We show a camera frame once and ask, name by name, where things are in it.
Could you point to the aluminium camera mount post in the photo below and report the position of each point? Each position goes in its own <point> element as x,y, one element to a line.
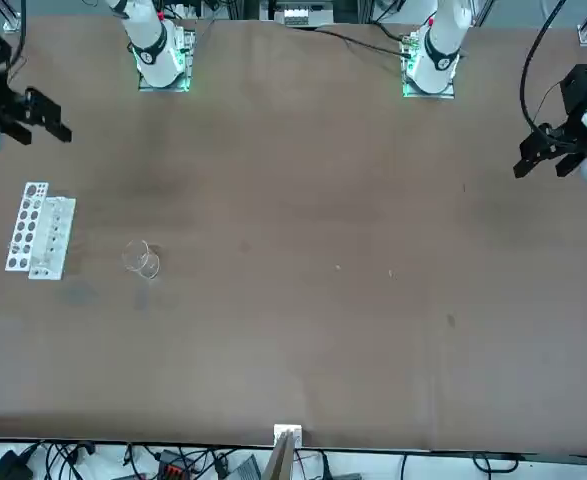
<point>284,452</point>

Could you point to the white power strip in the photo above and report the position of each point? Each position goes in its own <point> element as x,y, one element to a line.
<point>300,12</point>

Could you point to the black power adapter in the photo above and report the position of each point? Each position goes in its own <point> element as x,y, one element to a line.
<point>8,465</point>

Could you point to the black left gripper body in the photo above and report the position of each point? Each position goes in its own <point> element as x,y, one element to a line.
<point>580,87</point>

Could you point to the black device with red plugs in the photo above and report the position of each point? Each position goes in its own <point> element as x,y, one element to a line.
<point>173,467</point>

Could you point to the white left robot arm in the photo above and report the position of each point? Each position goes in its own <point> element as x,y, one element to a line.
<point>443,45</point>

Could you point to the clear glass beaker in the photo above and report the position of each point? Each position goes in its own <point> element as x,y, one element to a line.
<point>145,265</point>

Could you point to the white test tube rack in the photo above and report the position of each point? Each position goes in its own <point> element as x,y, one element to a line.
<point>43,235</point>

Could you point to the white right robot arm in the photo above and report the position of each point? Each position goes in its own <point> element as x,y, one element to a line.
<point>150,45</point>

